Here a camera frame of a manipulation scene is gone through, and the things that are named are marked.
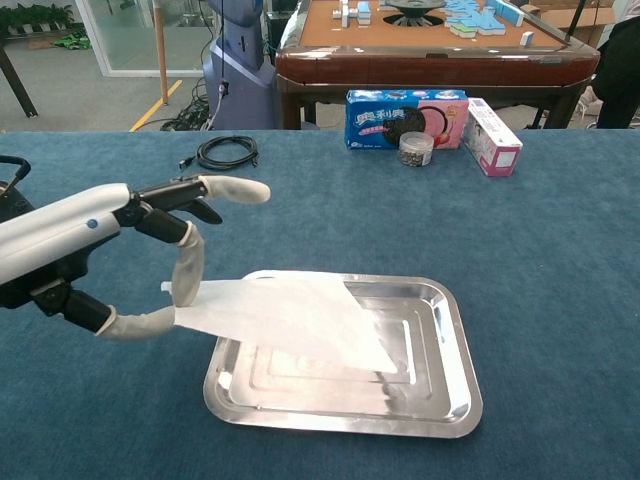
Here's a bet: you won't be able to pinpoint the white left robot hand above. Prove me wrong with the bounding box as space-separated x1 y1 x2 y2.
0 173 272 343

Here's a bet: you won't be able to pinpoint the white paper napkin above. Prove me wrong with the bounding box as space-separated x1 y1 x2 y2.
160 269 400 375

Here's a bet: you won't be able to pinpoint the black teapot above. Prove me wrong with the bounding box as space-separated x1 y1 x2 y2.
0 155 37 224

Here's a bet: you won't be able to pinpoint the black table leg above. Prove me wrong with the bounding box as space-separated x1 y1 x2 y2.
0 42 39 119

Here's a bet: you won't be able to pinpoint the green object on floor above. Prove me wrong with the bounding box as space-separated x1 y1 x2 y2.
53 29 93 51

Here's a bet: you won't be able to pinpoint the white framed glass partition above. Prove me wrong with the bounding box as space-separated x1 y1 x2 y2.
74 0 216 79

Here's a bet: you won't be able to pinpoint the wooden pole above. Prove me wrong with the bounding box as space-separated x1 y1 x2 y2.
152 0 170 106

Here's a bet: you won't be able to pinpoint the green potted plants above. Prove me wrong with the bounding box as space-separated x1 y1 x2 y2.
0 3 75 35

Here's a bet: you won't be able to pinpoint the blue oreo cookie box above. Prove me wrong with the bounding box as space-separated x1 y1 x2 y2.
345 89 470 151

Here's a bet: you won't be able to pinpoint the small mahjong tile cluster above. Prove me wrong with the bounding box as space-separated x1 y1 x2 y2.
331 0 374 27

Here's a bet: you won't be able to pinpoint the small clear plastic jar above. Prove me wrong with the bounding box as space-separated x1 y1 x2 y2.
397 132 435 168

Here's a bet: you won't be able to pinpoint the silver metal tray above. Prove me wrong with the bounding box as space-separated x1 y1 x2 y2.
202 272 484 440

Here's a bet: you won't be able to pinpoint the brown mahjong table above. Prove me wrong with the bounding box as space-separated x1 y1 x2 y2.
274 0 601 131

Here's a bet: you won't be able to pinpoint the black mahjong table hub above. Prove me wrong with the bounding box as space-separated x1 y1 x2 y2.
382 0 447 26

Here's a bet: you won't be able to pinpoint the pink and white carton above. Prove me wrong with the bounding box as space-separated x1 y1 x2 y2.
460 97 524 178

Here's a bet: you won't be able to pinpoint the pile of blue mahjong tiles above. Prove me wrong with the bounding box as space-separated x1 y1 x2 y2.
443 0 526 40

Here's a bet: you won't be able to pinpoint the blue felt table cloth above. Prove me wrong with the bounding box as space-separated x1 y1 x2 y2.
0 128 640 480

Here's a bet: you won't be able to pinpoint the black tripod stand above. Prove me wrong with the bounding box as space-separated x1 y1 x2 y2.
564 0 587 44

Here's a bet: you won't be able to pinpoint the person's leg and shoe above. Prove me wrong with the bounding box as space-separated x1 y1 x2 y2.
582 17 640 130

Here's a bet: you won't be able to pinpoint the tangled floor cable bundle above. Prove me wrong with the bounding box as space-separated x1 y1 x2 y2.
159 79 216 132

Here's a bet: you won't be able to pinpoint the coiled black usb cable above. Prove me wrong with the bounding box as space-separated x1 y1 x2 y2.
178 135 260 172

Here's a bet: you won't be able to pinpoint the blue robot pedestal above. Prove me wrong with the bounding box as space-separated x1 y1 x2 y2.
201 0 277 131

